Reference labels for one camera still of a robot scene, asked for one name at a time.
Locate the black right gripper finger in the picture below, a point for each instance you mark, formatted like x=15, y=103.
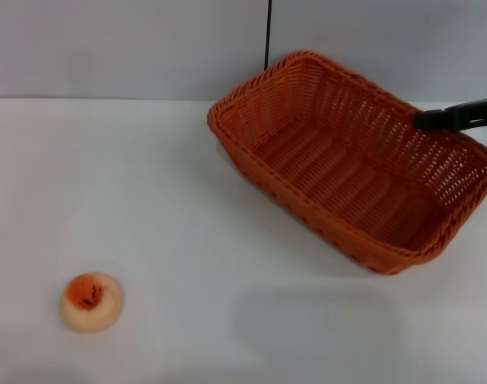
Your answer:
x=459, y=117

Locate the orange woven rectangular basket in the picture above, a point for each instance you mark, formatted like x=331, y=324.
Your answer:
x=339, y=188

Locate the black vertical wall panel strip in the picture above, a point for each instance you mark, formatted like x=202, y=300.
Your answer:
x=268, y=36

